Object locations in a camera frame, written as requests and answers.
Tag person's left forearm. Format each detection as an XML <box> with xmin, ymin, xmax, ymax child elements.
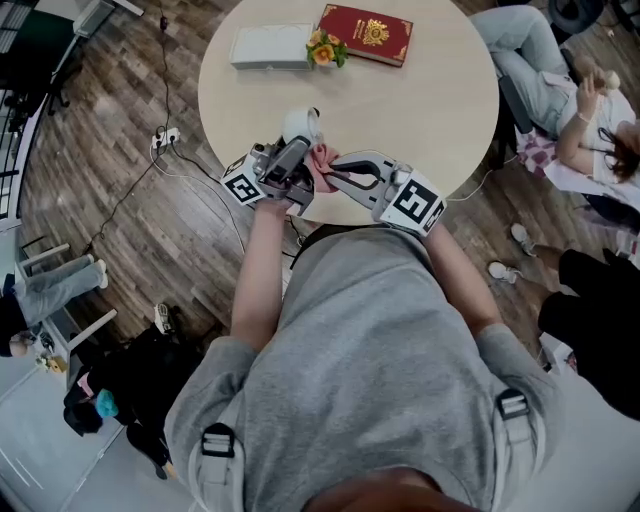
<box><xmin>229</xmin><ymin>199</ymin><xmax>301</xmax><ymax>354</ymax></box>

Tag white handheld fan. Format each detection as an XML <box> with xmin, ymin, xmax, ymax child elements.
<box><xmin>282</xmin><ymin>105</ymin><xmax>326</xmax><ymax>147</ymax></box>

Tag person's grey shirt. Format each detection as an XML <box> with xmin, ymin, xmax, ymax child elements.
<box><xmin>164</xmin><ymin>227</ymin><xmax>564</xmax><ymax>512</ymax></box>

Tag person's right forearm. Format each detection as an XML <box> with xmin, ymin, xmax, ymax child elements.
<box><xmin>422</xmin><ymin>222</ymin><xmax>504</xmax><ymax>341</ymax></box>

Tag flat white box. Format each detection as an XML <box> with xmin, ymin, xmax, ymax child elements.
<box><xmin>229</xmin><ymin>22</ymin><xmax>316</xmax><ymax>71</ymax></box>

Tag black floor cable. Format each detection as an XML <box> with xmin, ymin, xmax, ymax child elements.
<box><xmin>84</xmin><ymin>149</ymin><xmax>161</xmax><ymax>251</ymax></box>
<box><xmin>157</xmin><ymin>0</ymin><xmax>174</xmax><ymax>134</ymax></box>

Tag white power strip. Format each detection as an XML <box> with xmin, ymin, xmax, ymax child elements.
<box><xmin>151</xmin><ymin>127</ymin><xmax>181</xmax><ymax>151</ymax></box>

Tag black round stool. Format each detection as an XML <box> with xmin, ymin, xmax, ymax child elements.
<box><xmin>548</xmin><ymin>0</ymin><xmax>606</xmax><ymax>36</ymax></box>

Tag white printed carton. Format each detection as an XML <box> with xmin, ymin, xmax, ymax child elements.
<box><xmin>539</xmin><ymin>332</ymin><xmax>576</xmax><ymax>374</ymax></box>

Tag pink checked cloth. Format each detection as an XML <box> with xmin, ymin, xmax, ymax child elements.
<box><xmin>517</xmin><ymin>129</ymin><xmax>559</xmax><ymax>179</ymax></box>

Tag orange flowers in pot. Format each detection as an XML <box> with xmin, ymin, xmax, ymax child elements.
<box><xmin>305</xmin><ymin>28</ymin><xmax>350</xmax><ymax>70</ymax></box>

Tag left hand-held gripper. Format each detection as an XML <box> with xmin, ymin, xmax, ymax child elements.
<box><xmin>220</xmin><ymin>135</ymin><xmax>317</xmax><ymax>217</ymax></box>

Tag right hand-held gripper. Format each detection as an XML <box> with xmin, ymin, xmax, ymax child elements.
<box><xmin>326</xmin><ymin>151</ymin><xmax>447</xmax><ymax>237</ymax></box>

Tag grey strap with buckle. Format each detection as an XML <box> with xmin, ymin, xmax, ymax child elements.
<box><xmin>200</xmin><ymin>422</ymin><xmax>246</xmax><ymax>512</ymax></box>
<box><xmin>494</xmin><ymin>388</ymin><xmax>539</xmax><ymax>512</ymax></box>

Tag red book gold print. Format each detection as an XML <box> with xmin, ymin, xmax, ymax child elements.
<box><xmin>317</xmin><ymin>3</ymin><xmax>415</xmax><ymax>68</ymax></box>

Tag white cable with adapter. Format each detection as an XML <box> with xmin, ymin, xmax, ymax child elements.
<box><xmin>152</xmin><ymin>149</ymin><xmax>249</xmax><ymax>251</ymax></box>

